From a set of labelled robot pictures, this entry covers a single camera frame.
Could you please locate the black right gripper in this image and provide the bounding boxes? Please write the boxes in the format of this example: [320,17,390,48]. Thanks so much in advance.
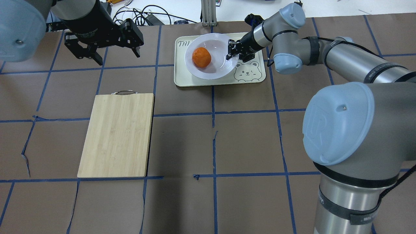
[227,14,265,63]

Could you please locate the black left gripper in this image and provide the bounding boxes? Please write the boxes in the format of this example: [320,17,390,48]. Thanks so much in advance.
[51,2,144,66]

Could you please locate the white round plate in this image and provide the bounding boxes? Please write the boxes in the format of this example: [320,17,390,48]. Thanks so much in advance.
[184,33,238,80]

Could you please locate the orange fruit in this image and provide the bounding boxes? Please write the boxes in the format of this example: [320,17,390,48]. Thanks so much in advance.
[192,47,212,68]

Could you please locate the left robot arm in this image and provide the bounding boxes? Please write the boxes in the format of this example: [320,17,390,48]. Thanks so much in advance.
[0,0,144,65]

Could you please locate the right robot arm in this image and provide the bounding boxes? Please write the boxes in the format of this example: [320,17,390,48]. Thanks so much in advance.
[226,2,416,234]

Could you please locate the cream bear tray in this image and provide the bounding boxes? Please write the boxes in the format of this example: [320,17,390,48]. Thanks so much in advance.
[174,32,266,87]

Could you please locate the bamboo cutting board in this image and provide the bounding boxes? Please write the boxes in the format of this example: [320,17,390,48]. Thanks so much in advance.
[77,92,155,179]

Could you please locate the aluminium frame post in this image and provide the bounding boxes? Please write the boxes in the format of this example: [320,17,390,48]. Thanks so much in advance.
[201,0,217,27]

